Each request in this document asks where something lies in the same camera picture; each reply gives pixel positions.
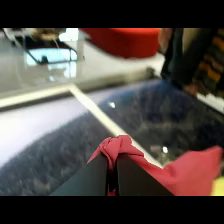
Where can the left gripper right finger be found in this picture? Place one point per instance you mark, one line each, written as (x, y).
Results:
(133, 180)

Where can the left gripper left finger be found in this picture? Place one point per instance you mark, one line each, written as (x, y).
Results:
(90, 180)

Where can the red garment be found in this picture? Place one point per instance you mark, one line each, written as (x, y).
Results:
(186, 176)

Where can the orange striped dark garment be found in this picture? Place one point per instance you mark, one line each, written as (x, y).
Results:
(211, 63)

